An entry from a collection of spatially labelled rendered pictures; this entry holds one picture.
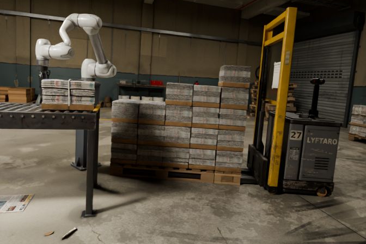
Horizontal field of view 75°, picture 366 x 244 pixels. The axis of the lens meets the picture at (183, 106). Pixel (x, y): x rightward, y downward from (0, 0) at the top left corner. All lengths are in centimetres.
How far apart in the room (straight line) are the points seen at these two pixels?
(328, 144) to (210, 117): 120
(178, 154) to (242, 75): 108
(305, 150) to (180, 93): 140
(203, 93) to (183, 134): 48
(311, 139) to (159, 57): 746
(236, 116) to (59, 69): 763
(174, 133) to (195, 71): 728
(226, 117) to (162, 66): 701
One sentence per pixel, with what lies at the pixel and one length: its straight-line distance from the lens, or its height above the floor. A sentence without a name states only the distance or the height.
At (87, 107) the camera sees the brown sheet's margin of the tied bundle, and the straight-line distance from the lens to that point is 207.
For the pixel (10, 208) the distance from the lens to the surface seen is 245.
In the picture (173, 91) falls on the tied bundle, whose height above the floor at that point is 97.
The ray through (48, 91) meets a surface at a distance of 208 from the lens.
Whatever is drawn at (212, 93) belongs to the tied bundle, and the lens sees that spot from 256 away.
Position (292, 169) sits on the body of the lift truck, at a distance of 275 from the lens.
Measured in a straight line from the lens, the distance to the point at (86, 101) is 208.
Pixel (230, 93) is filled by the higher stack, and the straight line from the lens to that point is 258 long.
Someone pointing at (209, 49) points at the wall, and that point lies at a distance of 1002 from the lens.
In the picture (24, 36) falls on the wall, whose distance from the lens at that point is 966.
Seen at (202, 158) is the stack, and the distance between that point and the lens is 267.
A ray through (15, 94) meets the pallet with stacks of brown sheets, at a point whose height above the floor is 39.
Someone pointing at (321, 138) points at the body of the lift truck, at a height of 61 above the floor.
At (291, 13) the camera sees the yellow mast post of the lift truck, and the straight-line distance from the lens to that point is 262.
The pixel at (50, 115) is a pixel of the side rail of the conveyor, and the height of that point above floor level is 78.
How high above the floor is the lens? 108
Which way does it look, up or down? 6 degrees down
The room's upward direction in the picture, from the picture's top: 4 degrees clockwise
